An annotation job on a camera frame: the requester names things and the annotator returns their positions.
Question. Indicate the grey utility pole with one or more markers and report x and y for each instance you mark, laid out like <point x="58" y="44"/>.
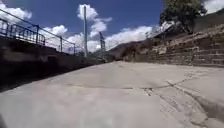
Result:
<point x="85" y="33"/>

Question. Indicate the lattice pylon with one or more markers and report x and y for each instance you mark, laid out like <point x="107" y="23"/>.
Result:
<point x="102" y="46"/>

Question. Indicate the blue metal railing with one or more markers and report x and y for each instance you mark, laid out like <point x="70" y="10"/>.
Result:
<point x="37" y="35"/>

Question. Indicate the distant hill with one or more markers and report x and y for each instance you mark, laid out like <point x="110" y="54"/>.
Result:
<point x="123" y="50"/>

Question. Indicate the brown brick wall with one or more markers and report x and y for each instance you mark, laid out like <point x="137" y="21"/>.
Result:
<point x="200" y="50"/>

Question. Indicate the grey concrete road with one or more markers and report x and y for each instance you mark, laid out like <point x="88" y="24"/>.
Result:
<point x="100" y="100"/>

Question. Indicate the green tree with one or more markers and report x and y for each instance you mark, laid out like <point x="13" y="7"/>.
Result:
<point x="181" y="11"/>

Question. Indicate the dark low wall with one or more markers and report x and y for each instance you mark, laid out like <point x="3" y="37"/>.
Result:
<point x="26" y="63"/>

